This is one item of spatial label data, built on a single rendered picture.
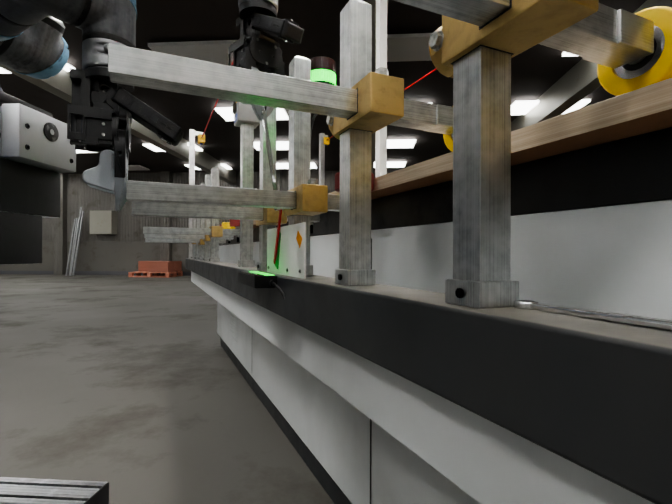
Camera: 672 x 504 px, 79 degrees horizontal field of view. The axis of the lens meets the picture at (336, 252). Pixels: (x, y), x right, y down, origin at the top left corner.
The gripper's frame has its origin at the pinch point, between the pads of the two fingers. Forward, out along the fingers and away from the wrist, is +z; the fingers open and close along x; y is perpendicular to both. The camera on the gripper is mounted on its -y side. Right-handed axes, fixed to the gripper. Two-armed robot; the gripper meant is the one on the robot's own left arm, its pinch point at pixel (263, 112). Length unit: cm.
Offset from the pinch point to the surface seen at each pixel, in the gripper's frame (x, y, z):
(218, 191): 9.0, 0.4, 15.7
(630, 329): 14, -59, 31
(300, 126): -7.5, -1.6, 1.3
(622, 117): -4, -55, 13
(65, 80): -80, 602, -210
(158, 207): 9.2, 27.0, 16.4
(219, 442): -35, 82, 101
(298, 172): -7.1, -1.5, 10.4
